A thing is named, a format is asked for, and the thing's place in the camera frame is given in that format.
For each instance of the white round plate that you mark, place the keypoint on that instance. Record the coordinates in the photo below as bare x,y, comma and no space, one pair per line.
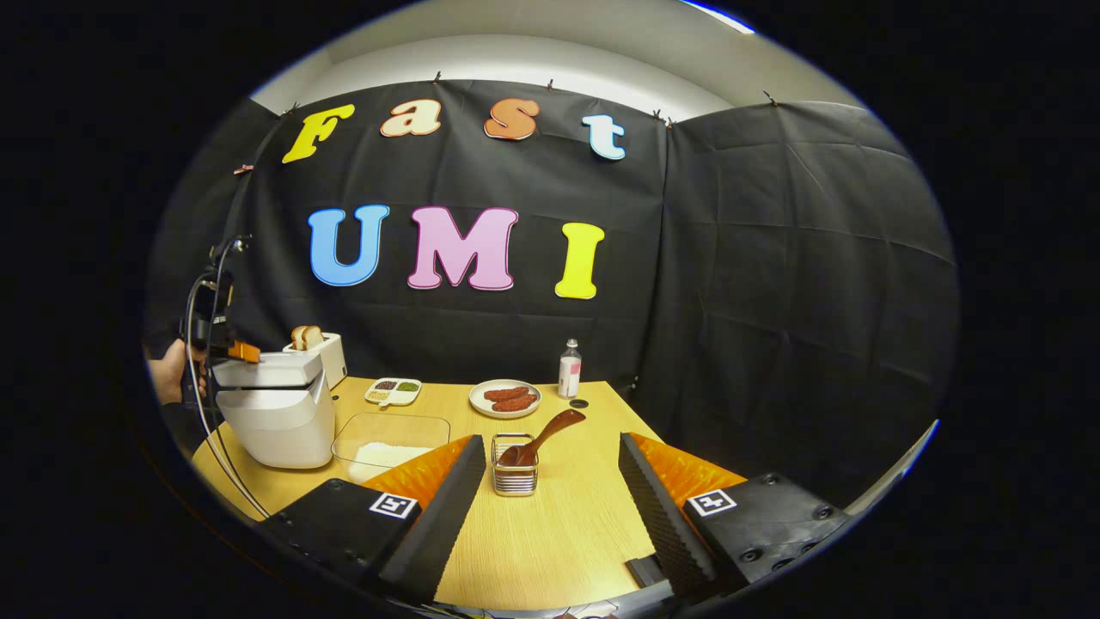
478,406

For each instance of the dark wooden spoon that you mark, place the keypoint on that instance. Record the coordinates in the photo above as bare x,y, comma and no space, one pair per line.
550,432

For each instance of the clear glass tray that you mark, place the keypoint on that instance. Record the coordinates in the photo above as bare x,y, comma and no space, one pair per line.
387,430

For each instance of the clear bottle with pink label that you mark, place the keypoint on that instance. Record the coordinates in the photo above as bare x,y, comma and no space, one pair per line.
570,374

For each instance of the white toaster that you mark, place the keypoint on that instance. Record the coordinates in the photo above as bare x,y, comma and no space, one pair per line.
333,361

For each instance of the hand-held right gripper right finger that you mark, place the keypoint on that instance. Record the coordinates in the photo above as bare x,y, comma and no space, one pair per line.
662,516

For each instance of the white rice cooker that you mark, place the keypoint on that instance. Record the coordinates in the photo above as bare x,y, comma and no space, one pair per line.
275,421

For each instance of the toasted bread slice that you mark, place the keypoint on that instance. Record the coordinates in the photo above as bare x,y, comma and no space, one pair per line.
298,338
314,337

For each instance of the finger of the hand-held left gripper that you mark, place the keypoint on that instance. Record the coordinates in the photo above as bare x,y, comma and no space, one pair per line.
245,352

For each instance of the red-brown sausage piece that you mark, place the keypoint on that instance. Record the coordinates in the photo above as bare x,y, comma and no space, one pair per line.
505,394
516,403

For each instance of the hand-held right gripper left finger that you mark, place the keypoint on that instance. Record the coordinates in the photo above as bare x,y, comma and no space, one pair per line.
443,516

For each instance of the white divided grain dish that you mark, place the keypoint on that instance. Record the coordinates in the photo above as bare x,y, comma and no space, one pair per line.
393,392

